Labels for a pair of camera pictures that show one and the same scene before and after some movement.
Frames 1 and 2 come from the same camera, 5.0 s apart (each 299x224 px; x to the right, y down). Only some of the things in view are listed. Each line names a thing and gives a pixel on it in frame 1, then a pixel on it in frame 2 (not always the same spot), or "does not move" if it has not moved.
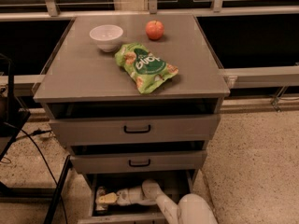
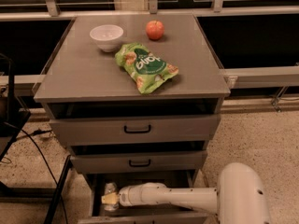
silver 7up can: x=101 y=206 to x=110 y=188
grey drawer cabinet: x=113 y=132 does not move
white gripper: x=123 y=198 does not move
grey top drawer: x=136 y=129 does not move
